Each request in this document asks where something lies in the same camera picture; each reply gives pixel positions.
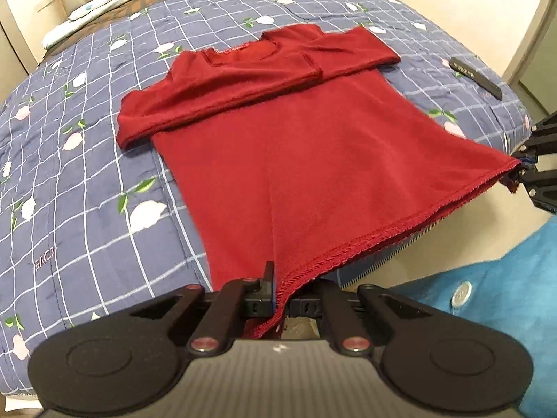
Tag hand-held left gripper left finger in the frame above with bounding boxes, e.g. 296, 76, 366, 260
128, 261, 279, 356

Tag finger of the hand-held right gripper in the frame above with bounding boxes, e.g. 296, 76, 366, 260
520, 112, 557, 157
508, 166, 557, 215

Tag blue floral checked quilt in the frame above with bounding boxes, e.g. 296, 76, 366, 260
0, 0, 534, 401

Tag red long-sleeve sweater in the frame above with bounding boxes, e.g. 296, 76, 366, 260
117, 24, 522, 340

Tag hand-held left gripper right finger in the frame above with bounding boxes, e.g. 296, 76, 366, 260
288, 279, 419, 356

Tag black remote control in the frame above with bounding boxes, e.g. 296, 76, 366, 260
448, 54, 504, 101

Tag person's blue clothing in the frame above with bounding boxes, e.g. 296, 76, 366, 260
383, 222, 557, 418

